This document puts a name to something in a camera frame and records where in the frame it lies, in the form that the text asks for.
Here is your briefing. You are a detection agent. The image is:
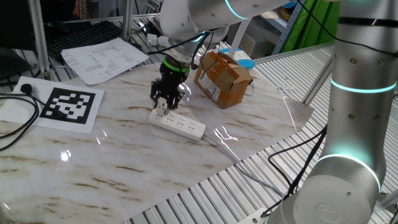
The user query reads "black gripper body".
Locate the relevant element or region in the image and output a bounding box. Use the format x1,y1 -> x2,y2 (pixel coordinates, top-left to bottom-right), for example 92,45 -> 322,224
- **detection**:
155,63 -> 190,102

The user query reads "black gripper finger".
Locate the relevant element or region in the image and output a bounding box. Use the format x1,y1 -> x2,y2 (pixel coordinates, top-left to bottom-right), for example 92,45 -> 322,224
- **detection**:
149,80 -> 162,110
167,91 -> 185,112

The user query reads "white plug adapter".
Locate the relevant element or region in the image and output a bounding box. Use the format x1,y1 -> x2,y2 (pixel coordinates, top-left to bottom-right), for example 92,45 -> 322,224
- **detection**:
155,98 -> 170,116

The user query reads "white four-socket power strip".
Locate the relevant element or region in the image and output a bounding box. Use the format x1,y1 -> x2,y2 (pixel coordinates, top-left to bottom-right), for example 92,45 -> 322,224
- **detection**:
148,108 -> 206,142

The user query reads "white plastic pipe fitting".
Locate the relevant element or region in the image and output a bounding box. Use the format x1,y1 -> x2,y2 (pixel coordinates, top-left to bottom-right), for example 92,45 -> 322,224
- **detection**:
146,33 -> 170,48

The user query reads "taped brown cardboard box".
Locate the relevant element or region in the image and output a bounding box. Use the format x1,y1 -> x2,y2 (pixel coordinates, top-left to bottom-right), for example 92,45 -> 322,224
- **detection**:
193,51 -> 254,110

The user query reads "stack of printed papers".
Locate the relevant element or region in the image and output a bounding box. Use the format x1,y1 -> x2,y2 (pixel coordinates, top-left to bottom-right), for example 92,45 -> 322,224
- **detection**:
60,37 -> 150,86

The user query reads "glossy marble pattern mat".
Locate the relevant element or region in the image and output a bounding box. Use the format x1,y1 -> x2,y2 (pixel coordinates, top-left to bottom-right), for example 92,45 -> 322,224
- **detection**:
0,58 -> 315,224

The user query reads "white and blue desk lamp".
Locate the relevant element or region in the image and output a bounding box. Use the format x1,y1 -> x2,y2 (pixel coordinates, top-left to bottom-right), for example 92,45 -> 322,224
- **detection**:
219,18 -> 256,70

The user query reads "paper sheet with fiducial marker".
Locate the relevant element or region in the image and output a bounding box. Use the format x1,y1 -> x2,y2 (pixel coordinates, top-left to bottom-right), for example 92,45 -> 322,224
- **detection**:
0,76 -> 105,134

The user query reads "black computer keyboard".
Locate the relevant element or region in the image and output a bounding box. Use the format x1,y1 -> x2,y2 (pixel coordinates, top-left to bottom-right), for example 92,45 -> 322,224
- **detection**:
46,20 -> 123,58

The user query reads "grey metal shelf rack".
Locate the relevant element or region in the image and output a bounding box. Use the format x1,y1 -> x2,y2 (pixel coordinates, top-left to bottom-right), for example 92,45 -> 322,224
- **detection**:
261,0 -> 307,56

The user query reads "green cloth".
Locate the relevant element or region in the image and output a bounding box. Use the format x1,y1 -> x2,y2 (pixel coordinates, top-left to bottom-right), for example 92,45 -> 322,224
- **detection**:
281,0 -> 341,54

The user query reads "aluminium frame post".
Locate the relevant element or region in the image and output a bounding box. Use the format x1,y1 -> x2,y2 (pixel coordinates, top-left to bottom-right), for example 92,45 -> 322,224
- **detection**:
28,0 -> 52,80
121,0 -> 134,41
301,55 -> 334,105

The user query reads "aluminium frame crossbar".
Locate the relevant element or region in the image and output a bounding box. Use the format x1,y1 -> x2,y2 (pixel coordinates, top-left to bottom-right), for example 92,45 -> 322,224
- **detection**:
63,11 -> 162,25

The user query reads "grey power strip cable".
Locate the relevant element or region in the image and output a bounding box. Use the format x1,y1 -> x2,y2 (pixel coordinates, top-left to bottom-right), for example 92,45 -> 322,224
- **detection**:
201,133 -> 285,197

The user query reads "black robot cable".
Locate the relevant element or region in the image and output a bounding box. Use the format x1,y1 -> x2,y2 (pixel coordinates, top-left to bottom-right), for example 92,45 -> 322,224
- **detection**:
267,132 -> 326,190
260,124 -> 328,218

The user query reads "black power cord with plug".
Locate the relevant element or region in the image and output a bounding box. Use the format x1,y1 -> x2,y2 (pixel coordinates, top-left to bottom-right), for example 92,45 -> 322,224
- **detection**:
0,83 -> 43,152

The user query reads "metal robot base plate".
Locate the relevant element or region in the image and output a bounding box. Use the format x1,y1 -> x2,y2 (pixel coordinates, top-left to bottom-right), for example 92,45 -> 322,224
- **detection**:
236,207 -> 269,224

